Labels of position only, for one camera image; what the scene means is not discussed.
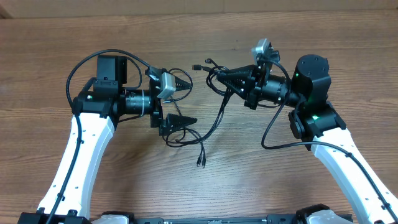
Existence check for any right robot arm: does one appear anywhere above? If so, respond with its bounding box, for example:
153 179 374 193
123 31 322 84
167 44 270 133
213 50 397 223

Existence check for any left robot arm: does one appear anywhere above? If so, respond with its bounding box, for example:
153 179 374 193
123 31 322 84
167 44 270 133
18 49 196 223

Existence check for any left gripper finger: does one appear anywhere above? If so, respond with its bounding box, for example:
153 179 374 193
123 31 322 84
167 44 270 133
174 76 192 91
159 113 197 135

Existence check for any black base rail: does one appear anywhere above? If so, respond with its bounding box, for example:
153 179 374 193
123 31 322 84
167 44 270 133
133 214 303 224

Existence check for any black USB cable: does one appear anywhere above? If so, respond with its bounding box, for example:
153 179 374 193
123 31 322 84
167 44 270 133
162 58 234 169

